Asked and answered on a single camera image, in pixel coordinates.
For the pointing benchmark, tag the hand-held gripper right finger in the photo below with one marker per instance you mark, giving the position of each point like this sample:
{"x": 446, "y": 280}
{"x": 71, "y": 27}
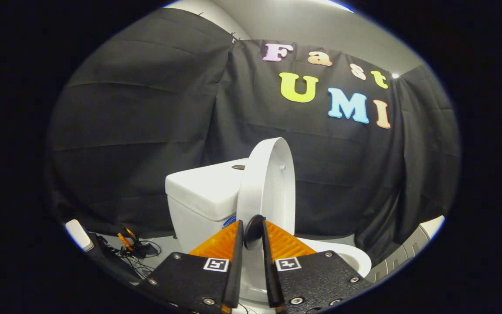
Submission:
{"x": 312, "y": 279}

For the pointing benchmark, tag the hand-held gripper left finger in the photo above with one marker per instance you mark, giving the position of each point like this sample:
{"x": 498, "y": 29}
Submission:
{"x": 190, "y": 279}

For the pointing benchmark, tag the white toilet lid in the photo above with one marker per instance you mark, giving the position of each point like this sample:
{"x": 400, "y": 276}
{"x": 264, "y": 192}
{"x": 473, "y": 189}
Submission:
{"x": 273, "y": 187}

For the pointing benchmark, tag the white toilet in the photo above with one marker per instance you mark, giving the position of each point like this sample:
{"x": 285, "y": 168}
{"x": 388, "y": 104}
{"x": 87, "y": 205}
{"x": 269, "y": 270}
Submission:
{"x": 203, "y": 196}

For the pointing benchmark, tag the grey slotted panel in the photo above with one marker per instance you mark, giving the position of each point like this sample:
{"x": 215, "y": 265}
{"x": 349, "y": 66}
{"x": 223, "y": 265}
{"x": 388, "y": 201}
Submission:
{"x": 401, "y": 255}

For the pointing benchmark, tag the small white device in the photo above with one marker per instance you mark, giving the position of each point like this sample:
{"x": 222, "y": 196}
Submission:
{"x": 79, "y": 234}

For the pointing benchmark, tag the black backdrop cloth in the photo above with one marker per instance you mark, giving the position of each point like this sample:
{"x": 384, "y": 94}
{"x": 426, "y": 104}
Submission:
{"x": 146, "y": 131}

